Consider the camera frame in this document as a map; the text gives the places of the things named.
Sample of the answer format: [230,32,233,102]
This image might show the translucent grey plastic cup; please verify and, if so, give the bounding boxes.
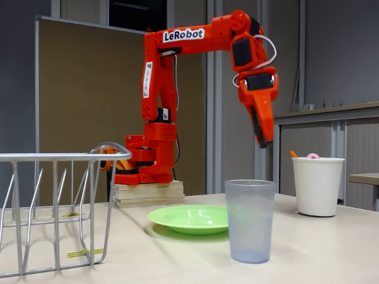
[224,179,277,264]

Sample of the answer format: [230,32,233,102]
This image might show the green plastic plate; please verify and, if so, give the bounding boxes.
[147,204,230,236]

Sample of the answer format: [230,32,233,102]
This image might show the grey door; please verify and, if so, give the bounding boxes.
[221,0,258,193]

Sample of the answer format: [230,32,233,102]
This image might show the white paper cup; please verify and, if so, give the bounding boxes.
[291,157,346,218]

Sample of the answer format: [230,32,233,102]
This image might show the grey cabinet wooden top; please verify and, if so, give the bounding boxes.
[271,101,379,212]

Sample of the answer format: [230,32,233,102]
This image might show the grey side table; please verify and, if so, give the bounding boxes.
[348,173,379,212]

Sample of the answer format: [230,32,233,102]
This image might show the stacked wooden base boards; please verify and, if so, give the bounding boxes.
[111,179,186,209]

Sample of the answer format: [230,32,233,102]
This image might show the light orange clamp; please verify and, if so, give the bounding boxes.
[90,144,137,178]

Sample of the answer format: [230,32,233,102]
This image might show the brown partition board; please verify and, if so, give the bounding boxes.
[34,15,205,205]

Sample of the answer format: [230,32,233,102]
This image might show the white servo cable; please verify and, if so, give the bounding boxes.
[174,54,181,112]
[232,34,278,89]

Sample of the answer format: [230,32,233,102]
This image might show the black power cables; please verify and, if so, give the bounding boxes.
[172,133,182,182]

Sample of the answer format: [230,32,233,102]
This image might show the metal wire dish rack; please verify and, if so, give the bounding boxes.
[0,141,133,279]

